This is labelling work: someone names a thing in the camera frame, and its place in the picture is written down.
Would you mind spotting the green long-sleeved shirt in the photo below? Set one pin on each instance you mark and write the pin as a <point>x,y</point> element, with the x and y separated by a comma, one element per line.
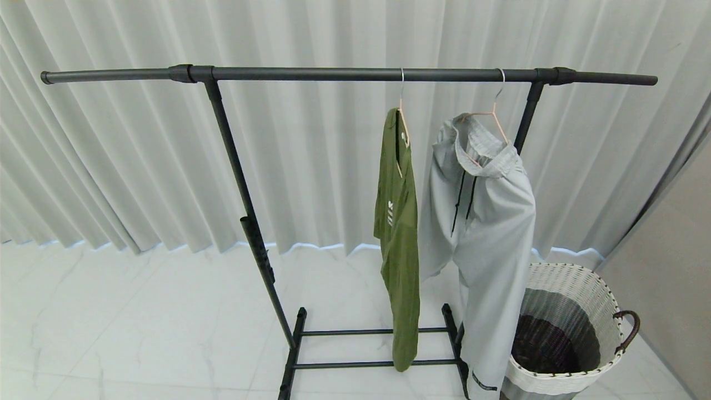
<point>400,250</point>

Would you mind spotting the pink clothes hanger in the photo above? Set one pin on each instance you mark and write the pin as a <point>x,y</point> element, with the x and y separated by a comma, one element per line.
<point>405,128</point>
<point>500,126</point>

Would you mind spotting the pale grey shorts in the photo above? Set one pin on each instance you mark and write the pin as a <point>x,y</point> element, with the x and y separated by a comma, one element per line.
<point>494,250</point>

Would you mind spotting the black clothes rack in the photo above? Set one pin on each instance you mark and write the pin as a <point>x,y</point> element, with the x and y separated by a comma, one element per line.
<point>305,74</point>

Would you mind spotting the white laundry basket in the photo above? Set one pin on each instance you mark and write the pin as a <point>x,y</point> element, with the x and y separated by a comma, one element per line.
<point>577,283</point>

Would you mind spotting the white curtain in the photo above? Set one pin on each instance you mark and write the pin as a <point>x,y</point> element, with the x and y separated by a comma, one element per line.
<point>305,166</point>

